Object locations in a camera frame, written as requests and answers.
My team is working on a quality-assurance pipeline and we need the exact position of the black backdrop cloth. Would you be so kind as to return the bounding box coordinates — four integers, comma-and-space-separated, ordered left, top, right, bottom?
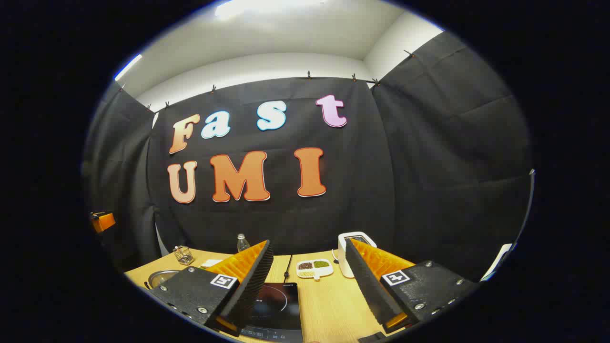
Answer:
81, 31, 534, 282

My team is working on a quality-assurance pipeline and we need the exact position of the stainless steel pot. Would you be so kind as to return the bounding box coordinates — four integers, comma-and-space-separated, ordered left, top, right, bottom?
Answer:
145, 269, 182, 290

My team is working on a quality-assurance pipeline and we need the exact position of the black induction cooktop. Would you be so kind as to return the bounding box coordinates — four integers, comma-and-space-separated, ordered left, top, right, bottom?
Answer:
238, 282, 304, 343

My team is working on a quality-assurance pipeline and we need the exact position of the ceiling light panel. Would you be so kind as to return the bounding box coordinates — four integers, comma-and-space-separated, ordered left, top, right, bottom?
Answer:
214, 0, 329, 20

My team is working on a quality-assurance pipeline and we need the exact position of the white toaster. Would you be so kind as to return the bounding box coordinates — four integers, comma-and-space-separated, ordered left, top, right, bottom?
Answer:
337, 232, 377, 278

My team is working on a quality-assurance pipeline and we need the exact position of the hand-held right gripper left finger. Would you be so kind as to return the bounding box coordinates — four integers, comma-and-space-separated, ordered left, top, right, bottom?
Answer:
143, 240, 275, 336

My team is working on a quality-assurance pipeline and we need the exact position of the row of cloth clips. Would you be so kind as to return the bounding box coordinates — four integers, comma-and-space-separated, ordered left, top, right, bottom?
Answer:
117, 49, 415, 111

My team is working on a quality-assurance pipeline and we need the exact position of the white divided dish of beans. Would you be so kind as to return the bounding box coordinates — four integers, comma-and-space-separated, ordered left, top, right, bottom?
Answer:
296, 259, 334, 281

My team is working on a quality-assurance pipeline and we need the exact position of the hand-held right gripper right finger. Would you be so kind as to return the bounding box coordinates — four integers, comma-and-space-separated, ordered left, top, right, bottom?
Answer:
345, 238, 479, 334

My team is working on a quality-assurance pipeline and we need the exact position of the white board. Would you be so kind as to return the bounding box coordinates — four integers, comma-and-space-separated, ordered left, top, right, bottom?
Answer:
481, 243, 516, 282

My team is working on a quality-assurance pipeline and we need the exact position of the wire mesh utensil holder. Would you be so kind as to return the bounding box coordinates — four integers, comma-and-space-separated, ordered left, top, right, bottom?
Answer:
173, 245, 194, 265

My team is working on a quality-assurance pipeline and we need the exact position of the ceiling light strip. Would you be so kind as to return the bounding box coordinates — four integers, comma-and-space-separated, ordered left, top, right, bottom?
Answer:
114, 54, 143, 81

